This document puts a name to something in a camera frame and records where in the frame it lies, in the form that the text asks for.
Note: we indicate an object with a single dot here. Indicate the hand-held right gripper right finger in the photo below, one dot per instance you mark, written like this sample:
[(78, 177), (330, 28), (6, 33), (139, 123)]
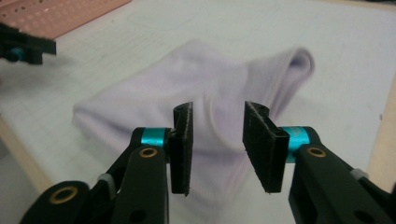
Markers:
[(267, 149)]

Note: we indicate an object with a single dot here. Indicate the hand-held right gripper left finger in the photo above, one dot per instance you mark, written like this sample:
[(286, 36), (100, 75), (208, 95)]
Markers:
[(182, 149)]

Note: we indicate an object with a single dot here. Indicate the pink plastic basket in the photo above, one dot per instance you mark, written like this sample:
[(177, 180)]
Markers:
[(62, 15)]

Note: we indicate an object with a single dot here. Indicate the lilac printed cloth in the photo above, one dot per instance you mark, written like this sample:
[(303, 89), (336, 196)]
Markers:
[(149, 102)]

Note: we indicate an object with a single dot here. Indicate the white grid mat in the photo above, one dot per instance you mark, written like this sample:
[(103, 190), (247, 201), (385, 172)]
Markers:
[(124, 56)]

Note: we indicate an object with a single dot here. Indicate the wooden table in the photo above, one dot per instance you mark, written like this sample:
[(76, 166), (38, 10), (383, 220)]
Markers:
[(384, 140)]

